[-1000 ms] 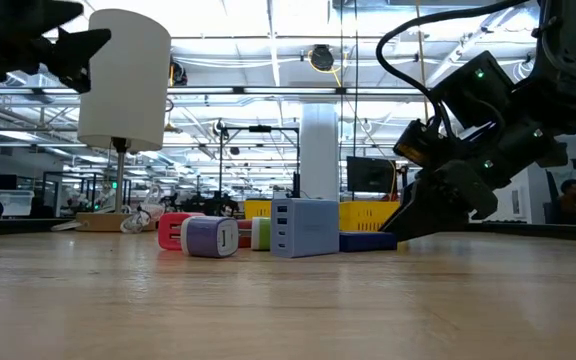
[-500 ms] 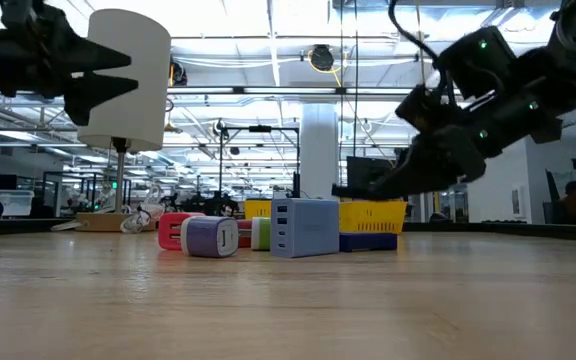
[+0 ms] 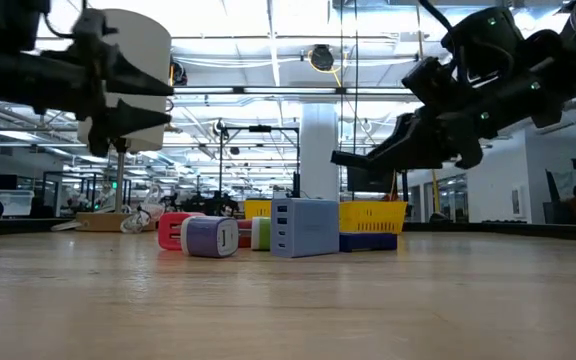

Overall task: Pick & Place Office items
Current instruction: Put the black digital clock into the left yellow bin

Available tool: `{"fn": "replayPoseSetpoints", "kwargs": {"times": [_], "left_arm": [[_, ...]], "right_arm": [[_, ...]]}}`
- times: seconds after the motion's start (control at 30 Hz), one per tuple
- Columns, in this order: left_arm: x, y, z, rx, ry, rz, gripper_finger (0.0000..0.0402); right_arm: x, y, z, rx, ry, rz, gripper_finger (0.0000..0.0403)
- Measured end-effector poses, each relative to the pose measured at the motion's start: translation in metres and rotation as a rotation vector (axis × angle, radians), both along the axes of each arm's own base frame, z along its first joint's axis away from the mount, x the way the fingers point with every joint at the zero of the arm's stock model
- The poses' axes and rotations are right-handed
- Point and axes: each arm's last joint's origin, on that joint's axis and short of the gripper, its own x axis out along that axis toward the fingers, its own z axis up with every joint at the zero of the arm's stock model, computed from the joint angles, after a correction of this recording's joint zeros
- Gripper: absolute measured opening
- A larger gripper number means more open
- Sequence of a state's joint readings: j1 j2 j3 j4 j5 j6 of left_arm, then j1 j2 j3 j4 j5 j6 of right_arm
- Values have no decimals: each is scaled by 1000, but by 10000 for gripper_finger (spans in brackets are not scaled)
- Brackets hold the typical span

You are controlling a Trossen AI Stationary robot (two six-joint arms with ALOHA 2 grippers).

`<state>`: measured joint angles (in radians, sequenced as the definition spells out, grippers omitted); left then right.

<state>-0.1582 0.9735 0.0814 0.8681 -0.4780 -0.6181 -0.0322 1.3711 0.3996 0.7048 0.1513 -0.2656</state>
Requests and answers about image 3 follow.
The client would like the light blue multiport charger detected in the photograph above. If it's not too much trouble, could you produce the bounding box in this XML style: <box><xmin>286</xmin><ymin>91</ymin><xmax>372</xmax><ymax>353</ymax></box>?
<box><xmin>270</xmin><ymin>197</ymin><xmax>341</xmax><ymax>259</ymax></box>

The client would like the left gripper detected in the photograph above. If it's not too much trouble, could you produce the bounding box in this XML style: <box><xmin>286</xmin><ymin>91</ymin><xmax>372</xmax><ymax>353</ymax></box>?
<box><xmin>42</xmin><ymin>7</ymin><xmax>175</xmax><ymax>157</ymax></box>

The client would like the white cylindrical tube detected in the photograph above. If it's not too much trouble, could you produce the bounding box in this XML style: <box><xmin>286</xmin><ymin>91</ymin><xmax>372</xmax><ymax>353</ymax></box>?
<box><xmin>75</xmin><ymin>8</ymin><xmax>173</xmax><ymax>233</ymax></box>

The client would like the yellow plastic basket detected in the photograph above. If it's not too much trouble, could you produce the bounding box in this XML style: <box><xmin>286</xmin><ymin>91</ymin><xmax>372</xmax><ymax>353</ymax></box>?
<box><xmin>243</xmin><ymin>198</ymin><xmax>274</xmax><ymax>221</ymax></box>
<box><xmin>338</xmin><ymin>200</ymin><xmax>409</xmax><ymax>235</ymax></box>

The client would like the yellow post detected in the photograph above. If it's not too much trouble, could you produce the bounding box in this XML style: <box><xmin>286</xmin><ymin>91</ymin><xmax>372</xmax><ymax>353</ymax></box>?
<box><xmin>430</xmin><ymin>168</ymin><xmax>442</xmax><ymax>216</ymax></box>

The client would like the white building column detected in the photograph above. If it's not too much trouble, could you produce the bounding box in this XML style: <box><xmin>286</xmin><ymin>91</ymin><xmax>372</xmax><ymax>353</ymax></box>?
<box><xmin>299</xmin><ymin>103</ymin><xmax>342</xmax><ymax>201</ymax></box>

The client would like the purple white wall charger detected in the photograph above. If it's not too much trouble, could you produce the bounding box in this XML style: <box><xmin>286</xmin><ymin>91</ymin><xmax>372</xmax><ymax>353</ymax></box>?
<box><xmin>180</xmin><ymin>215</ymin><xmax>240</xmax><ymax>259</ymax></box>

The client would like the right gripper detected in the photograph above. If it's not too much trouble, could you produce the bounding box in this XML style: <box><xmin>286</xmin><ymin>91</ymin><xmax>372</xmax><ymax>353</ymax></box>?
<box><xmin>331</xmin><ymin>56</ymin><xmax>564</xmax><ymax>172</ymax></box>

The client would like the small red white charger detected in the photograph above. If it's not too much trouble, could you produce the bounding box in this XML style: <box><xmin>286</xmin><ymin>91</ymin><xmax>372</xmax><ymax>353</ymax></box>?
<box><xmin>157</xmin><ymin>211</ymin><xmax>207</xmax><ymax>251</ymax></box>

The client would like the black monitor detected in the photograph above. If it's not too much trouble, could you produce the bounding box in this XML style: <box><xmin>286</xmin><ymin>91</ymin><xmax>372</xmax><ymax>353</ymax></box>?
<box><xmin>346</xmin><ymin>166</ymin><xmax>400</xmax><ymax>194</ymax></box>

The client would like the black camera rig stand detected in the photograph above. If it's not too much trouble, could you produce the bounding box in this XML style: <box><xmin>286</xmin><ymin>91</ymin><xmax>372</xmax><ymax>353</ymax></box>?
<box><xmin>216</xmin><ymin>123</ymin><xmax>303</xmax><ymax>200</ymax></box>

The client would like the clear bundled lamp cable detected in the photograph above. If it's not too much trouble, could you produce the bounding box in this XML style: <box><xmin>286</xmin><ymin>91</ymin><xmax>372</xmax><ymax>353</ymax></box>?
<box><xmin>50</xmin><ymin>187</ymin><xmax>167</xmax><ymax>235</ymax></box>

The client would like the navy blue power bank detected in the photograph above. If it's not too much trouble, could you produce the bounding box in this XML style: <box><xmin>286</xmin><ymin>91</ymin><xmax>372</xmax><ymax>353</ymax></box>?
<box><xmin>338</xmin><ymin>231</ymin><xmax>399</xmax><ymax>253</ymax></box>

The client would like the clear plastic storage bin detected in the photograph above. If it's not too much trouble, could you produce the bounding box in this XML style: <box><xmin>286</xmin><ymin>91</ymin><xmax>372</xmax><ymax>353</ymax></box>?
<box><xmin>0</xmin><ymin>189</ymin><xmax>36</xmax><ymax>218</ymax></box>

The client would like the black ceiling cable reel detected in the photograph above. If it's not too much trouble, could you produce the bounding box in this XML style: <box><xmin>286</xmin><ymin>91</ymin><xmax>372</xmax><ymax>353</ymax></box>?
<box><xmin>309</xmin><ymin>44</ymin><xmax>336</xmax><ymax>72</ymax></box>

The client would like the green white wall charger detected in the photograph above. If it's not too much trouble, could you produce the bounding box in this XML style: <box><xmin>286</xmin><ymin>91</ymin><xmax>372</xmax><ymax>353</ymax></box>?
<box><xmin>250</xmin><ymin>216</ymin><xmax>272</xmax><ymax>252</ymax></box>

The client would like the red square wall charger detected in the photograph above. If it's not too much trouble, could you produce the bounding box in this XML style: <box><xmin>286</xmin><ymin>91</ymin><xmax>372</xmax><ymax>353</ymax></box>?
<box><xmin>236</xmin><ymin>218</ymin><xmax>254</xmax><ymax>249</ymax></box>

